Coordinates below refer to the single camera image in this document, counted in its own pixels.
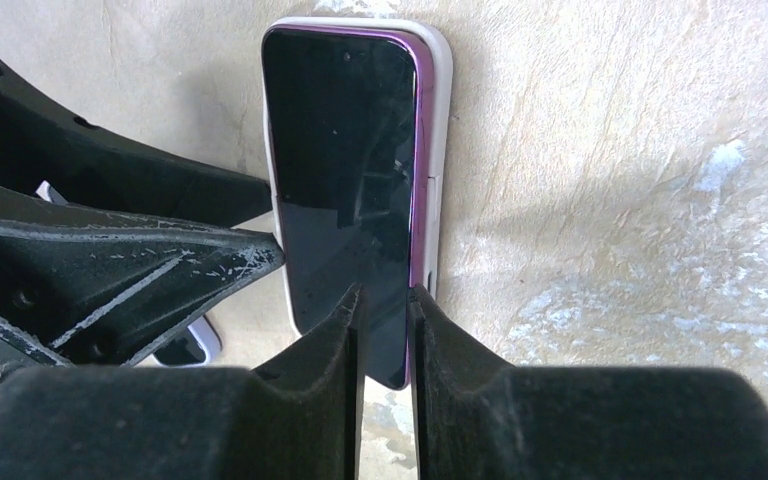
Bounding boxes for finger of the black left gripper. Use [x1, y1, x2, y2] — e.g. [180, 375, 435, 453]
[0, 60, 272, 228]
[0, 187, 283, 375]

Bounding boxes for clear white phone case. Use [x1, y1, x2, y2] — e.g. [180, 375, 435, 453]
[261, 16, 454, 336]

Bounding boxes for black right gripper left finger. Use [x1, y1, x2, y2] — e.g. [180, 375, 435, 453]
[0, 286, 365, 479]

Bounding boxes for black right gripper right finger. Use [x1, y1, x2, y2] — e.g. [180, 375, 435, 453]
[407, 287, 768, 479]

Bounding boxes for purple-edged black phone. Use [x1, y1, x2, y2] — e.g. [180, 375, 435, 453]
[261, 24, 436, 390]

